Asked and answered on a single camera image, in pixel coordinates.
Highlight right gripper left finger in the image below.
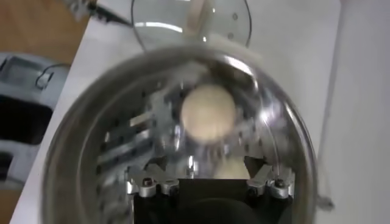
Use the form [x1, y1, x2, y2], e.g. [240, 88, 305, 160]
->
[126, 155, 180, 198]

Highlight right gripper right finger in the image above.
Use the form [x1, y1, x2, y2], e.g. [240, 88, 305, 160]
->
[243, 156, 296, 200]

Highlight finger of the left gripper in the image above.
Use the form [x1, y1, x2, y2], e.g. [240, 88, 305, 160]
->
[65, 0, 132, 27]

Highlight white steamed baozi bun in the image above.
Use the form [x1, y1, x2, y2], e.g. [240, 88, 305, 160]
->
[179, 84, 237, 144]
[213, 158, 250, 180]

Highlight round glass pot lid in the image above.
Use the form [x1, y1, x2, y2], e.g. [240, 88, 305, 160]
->
[130, 0, 253, 52]

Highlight stainless steel perforated steamer pot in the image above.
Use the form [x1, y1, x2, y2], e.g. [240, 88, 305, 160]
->
[41, 45, 319, 224]

